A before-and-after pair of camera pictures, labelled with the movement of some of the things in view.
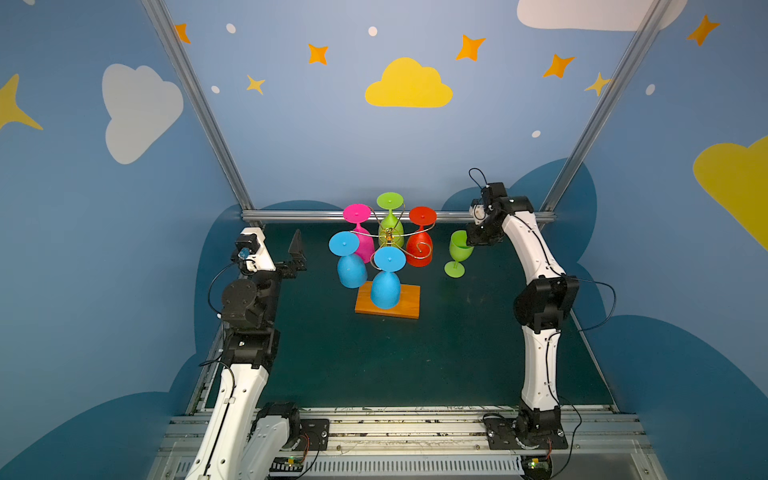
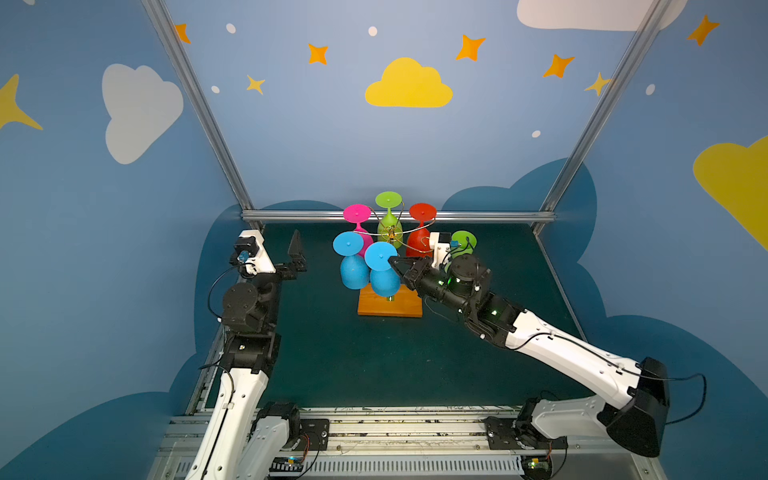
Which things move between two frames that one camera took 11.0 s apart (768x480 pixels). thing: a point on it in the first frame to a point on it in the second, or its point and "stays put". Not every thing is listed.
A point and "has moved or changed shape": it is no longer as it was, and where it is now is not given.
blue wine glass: [352, 272] stays put
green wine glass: [459, 251] stays put
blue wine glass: [386, 283] has moved or changed shape
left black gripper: [291, 262] stays put
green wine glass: [391, 231] stays put
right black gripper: [477, 233] to [417, 276]
